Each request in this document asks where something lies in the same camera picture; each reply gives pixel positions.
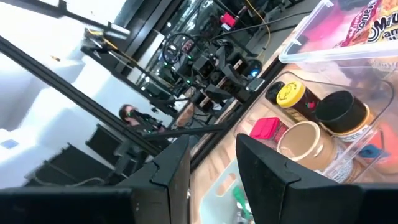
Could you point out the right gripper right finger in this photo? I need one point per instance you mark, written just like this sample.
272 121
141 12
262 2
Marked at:
311 202

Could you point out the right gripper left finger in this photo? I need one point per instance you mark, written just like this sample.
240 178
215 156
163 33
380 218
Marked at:
93 205

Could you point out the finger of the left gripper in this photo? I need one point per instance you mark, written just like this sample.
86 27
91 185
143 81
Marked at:
239 81
217 94

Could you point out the brown bottle yellow cap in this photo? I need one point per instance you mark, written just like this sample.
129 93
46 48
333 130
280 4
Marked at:
290 93

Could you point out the red lid patterned spice tin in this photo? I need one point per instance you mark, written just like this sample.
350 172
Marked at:
264 128

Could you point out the clear spice jar white label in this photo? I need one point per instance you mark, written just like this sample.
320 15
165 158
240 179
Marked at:
304 144

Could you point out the black lid orange spice jar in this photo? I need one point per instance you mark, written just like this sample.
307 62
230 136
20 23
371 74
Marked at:
342 112

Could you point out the grey plastic bin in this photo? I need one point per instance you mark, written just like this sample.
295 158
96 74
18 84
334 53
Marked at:
214 199

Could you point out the clear acrylic organizer bin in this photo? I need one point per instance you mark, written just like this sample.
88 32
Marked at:
382 118

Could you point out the red ramen packet silver back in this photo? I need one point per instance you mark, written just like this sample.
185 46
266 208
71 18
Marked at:
357 26

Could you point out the yellow ramen packet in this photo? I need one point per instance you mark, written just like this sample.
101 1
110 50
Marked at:
385 29

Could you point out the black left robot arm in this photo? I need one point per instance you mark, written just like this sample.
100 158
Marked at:
180 59

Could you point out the black computer tower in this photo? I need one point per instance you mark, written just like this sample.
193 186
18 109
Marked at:
253 69

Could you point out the frosted clear storage bin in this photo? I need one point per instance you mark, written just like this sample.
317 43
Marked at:
311 56

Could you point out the person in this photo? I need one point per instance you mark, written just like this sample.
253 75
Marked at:
130 115

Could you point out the pink plastic bowl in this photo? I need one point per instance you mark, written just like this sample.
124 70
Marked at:
323 28

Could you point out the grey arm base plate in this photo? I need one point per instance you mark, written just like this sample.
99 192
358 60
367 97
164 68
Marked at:
256 84

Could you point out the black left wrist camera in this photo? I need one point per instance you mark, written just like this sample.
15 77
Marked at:
203 67

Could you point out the black aluminium table frame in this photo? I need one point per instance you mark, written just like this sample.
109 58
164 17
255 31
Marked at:
242 109

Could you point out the black rig frame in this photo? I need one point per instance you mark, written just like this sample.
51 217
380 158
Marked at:
77 93

